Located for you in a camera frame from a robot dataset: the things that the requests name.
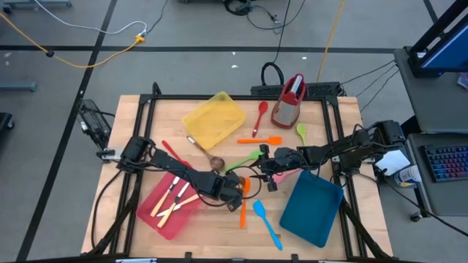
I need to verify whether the red silicone spatula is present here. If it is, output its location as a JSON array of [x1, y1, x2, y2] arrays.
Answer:
[[161, 140, 193, 169]]

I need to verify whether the yellow drop cable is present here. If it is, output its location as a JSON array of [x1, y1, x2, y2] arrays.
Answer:
[[316, 0, 347, 83]]

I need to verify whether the green silicone spatula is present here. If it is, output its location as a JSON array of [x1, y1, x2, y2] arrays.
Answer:
[[223, 148, 265, 172]]

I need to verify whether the grey floor bar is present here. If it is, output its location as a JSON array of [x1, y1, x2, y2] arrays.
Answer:
[[0, 81, 38, 93]]

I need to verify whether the thin black desk cable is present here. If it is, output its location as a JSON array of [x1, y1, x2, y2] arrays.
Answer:
[[359, 69, 401, 113], [355, 64, 399, 98], [339, 59, 397, 86]]

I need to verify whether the black cable bundle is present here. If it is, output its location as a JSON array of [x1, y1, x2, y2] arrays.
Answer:
[[222, 0, 254, 17]]

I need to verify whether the left wrist camera housing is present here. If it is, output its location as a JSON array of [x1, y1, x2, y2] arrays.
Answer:
[[215, 174, 237, 198]]

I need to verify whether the grey cart base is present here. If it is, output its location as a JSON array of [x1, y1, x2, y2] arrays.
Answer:
[[0, 0, 73, 15]]

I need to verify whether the red-pink translucent plastic tray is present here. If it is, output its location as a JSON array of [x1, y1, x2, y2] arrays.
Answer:
[[135, 170, 203, 241]]

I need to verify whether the black mesh box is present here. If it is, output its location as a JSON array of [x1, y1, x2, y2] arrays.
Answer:
[[75, 99, 113, 150]]

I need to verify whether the black arm base cable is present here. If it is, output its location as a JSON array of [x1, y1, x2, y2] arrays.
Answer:
[[90, 169, 124, 251]]

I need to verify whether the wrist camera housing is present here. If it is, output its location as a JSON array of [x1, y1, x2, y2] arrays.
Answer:
[[272, 149, 290, 171], [215, 174, 237, 198]]

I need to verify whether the black drop cable with coil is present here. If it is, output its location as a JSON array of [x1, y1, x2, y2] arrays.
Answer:
[[260, 0, 293, 88]]

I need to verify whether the dark wooden spoon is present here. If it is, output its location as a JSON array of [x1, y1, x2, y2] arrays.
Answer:
[[186, 135, 226, 171]]

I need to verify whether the yellow translucent plastic tray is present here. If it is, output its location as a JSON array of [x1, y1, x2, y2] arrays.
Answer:
[[181, 91, 247, 151]]

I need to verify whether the red silicone spoon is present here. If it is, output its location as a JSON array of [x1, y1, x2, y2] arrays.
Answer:
[[251, 101, 269, 139]]

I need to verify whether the long orange silicone spatula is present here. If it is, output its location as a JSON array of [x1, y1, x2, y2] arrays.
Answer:
[[239, 177, 252, 229]]

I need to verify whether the thin black floor cable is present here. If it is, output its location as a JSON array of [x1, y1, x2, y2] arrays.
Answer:
[[145, 0, 169, 36]]

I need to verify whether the short orange silicone spatula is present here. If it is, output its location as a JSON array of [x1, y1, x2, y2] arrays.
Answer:
[[236, 136, 283, 146]]

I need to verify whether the white floor cable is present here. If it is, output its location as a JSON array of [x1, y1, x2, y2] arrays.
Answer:
[[33, 0, 148, 37]]

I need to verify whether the backlit keyboard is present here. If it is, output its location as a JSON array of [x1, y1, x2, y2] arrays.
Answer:
[[425, 145, 468, 183]]

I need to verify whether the right wrist camera housing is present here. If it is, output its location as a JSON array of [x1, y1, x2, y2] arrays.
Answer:
[[272, 149, 290, 171]]

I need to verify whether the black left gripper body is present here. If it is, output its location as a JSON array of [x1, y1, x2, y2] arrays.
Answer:
[[214, 169, 245, 213]]

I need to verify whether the pink silicone spatula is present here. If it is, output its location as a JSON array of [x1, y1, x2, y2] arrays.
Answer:
[[272, 167, 303, 186]]

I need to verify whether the blue plastic tray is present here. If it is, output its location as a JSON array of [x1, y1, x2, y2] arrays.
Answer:
[[279, 169, 345, 249]]

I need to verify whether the light green silicone spoon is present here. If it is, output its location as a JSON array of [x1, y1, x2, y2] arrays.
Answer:
[[295, 123, 308, 147]]

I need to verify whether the metal box grater red handle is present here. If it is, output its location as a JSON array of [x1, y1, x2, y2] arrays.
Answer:
[[270, 72, 307, 129]]

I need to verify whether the black perforated control box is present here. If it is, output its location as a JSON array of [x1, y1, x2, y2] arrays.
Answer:
[[250, 81, 341, 99]]

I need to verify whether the looped thin black cable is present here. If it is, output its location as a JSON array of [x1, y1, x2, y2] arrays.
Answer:
[[245, 0, 307, 35]]

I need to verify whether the blue silicone spatula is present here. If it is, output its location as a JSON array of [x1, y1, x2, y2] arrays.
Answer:
[[252, 199, 284, 251]]

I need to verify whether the white paper sheet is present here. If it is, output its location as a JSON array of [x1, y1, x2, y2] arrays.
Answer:
[[373, 149, 412, 178]]

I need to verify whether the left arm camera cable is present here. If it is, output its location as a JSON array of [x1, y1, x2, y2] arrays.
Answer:
[[233, 166, 263, 200]]

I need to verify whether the computer monitor on stand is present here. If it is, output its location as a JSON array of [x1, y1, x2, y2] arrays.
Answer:
[[407, 0, 468, 78]]

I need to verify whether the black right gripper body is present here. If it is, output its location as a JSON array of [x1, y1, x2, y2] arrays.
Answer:
[[260, 144, 303, 193]]

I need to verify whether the black chair base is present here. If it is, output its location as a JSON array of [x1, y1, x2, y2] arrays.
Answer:
[[0, 112, 15, 132]]

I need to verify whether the white and blue canister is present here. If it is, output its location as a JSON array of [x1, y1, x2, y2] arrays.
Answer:
[[393, 164, 423, 188]]

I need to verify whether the grey keyboard desk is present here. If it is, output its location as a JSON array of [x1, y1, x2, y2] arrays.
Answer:
[[406, 132, 468, 217]]

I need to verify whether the yellow extension cable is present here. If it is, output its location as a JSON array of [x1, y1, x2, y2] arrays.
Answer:
[[0, 12, 146, 69]]

